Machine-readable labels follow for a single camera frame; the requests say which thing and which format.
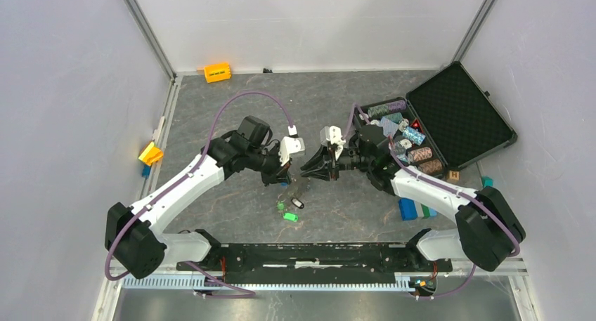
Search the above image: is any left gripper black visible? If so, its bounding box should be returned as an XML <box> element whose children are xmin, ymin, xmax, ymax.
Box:
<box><xmin>247</xmin><ymin>143</ymin><xmax>293</xmax><ymax>187</ymax></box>

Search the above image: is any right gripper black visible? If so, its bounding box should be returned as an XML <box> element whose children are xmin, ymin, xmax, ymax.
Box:
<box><xmin>300</xmin><ymin>145</ymin><xmax>373</xmax><ymax>183</ymax></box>

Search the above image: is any black key tag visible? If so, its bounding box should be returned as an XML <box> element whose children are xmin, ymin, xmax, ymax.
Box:
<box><xmin>291</xmin><ymin>197</ymin><xmax>305</xmax><ymax>209</ymax></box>

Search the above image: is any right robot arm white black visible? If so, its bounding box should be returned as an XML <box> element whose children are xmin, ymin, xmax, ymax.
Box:
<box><xmin>300</xmin><ymin>125</ymin><xmax>526</xmax><ymax>272</ymax></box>

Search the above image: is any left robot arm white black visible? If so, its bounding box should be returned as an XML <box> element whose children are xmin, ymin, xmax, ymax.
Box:
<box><xmin>105</xmin><ymin>116</ymin><xmax>304</xmax><ymax>281</ymax></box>

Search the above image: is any blue green white block stack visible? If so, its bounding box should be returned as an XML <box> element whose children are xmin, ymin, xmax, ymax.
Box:
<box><xmin>398</xmin><ymin>198</ymin><xmax>438</xmax><ymax>221</ymax></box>

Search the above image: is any orange box at back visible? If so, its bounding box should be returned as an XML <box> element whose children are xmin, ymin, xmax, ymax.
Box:
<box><xmin>203</xmin><ymin>63</ymin><xmax>232</xmax><ymax>84</ymax></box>

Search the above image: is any yellow orange block at left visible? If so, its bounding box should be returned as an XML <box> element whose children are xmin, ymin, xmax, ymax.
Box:
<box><xmin>138</xmin><ymin>141</ymin><xmax>164</xmax><ymax>166</ymax></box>

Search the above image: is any small blue block at left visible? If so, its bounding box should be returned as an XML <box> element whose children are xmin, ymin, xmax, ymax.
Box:
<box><xmin>141</xmin><ymin>165</ymin><xmax>152</xmax><ymax>178</ymax></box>

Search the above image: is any small wooden letter cube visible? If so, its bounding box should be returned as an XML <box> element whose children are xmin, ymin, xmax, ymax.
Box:
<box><xmin>446</xmin><ymin>170</ymin><xmax>460</xmax><ymax>183</ymax></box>

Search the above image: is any black poker chip case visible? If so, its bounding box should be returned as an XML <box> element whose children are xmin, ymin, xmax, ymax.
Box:
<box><xmin>353</xmin><ymin>62</ymin><xmax>517</xmax><ymax>178</ymax></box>

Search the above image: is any small teal cube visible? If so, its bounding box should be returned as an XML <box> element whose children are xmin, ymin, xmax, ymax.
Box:
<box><xmin>481</xmin><ymin>176</ymin><xmax>493</xmax><ymax>187</ymax></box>

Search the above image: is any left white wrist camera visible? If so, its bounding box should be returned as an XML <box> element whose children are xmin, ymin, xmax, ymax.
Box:
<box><xmin>278</xmin><ymin>125</ymin><xmax>306</xmax><ymax>166</ymax></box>

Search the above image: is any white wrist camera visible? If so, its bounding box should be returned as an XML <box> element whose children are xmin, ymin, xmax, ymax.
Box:
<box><xmin>320</xmin><ymin>126</ymin><xmax>346</xmax><ymax>147</ymax></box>
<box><xmin>278</xmin><ymin>125</ymin><xmax>306</xmax><ymax>166</ymax></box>

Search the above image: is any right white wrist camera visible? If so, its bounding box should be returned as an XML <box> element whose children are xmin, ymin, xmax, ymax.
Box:
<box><xmin>320</xmin><ymin>126</ymin><xmax>346</xmax><ymax>147</ymax></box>

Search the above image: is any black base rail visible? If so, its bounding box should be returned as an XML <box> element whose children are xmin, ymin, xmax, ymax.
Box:
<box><xmin>198</xmin><ymin>242</ymin><xmax>453</xmax><ymax>284</ymax></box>

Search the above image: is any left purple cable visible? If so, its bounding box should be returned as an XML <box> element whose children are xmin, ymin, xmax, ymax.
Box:
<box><xmin>103</xmin><ymin>90</ymin><xmax>299</xmax><ymax>299</ymax></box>

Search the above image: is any purple cable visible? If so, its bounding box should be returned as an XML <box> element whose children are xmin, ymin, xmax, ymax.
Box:
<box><xmin>344</xmin><ymin>102</ymin><xmax>522</xmax><ymax>301</ymax></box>
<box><xmin>103</xmin><ymin>90</ymin><xmax>299</xmax><ymax>299</ymax></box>

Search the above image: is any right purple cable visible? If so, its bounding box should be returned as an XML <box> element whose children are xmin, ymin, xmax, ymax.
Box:
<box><xmin>344</xmin><ymin>102</ymin><xmax>522</xmax><ymax>301</ymax></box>

